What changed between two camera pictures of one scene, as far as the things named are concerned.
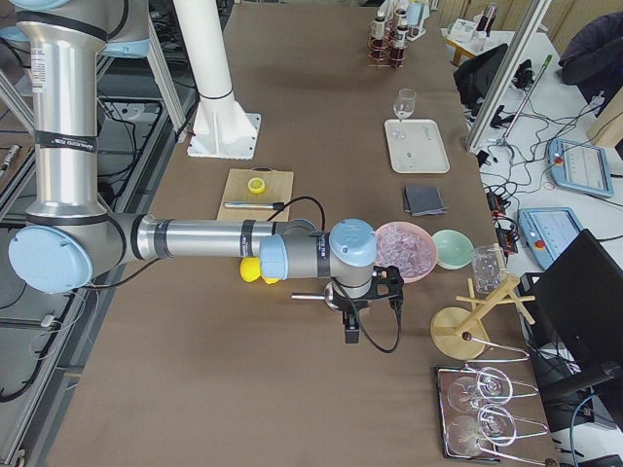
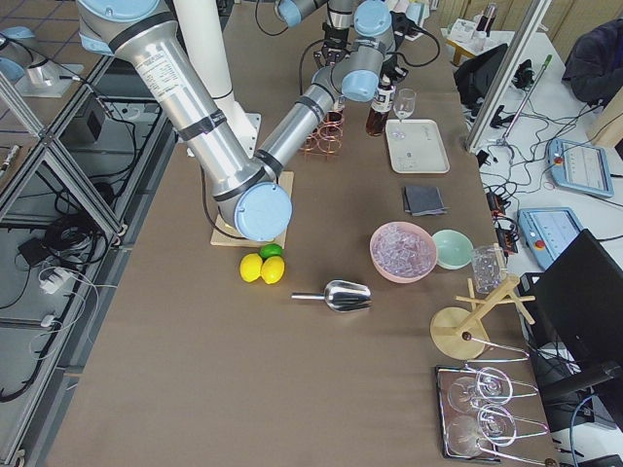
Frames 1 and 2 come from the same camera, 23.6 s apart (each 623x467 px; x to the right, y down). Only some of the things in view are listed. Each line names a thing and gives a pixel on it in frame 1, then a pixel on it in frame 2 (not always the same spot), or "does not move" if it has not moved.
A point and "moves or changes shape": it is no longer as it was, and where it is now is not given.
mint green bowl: [454, 249] does not move
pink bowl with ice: [408, 246] does not move
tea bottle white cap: [379, 41] moves or changes shape
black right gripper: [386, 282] -> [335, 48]
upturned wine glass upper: [493, 384] does not move
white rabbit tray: [416, 146] does not move
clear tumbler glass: [488, 268] does not move
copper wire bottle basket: [383, 52] moves or changes shape
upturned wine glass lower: [494, 425] does not move
